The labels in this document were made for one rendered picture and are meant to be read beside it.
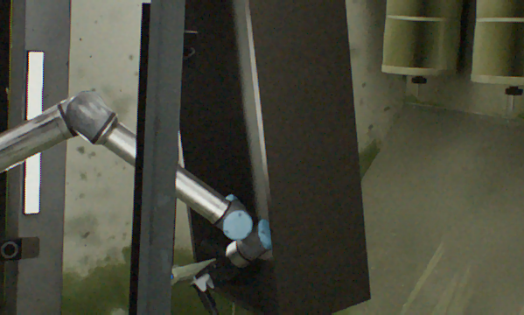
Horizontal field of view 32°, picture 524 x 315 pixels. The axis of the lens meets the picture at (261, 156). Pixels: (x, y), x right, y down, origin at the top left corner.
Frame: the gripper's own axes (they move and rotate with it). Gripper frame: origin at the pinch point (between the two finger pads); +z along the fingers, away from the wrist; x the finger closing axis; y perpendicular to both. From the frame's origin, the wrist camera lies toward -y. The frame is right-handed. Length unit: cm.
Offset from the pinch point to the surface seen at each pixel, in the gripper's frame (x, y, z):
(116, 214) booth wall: 31, -49, 44
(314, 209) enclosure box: 3, 4, -53
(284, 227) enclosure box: -6.4, 5.4, -46.1
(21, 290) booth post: -4, -38, 75
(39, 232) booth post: 2, -53, 58
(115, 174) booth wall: 30, -62, 34
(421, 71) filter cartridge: 117, -40, -67
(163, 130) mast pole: -117, 1, -103
